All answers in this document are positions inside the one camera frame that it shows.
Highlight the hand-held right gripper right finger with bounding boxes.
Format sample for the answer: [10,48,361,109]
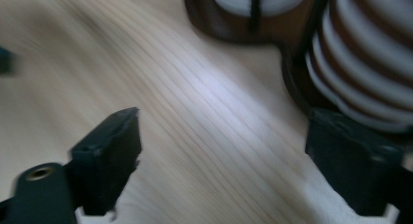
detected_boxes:
[304,107,406,218]

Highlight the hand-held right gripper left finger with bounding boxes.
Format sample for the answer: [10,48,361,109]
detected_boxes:
[68,106,143,217]

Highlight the stack of brown paper cups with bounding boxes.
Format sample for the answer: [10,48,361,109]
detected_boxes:
[305,0,413,134]

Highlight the dark brown cup holder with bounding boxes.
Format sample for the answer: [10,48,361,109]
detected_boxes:
[184,0,340,119]

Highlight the stack of white paper cups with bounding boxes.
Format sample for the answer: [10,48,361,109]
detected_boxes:
[208,0,310,19]

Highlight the small dark object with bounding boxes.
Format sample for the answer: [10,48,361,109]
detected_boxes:
[0,46,18,76]

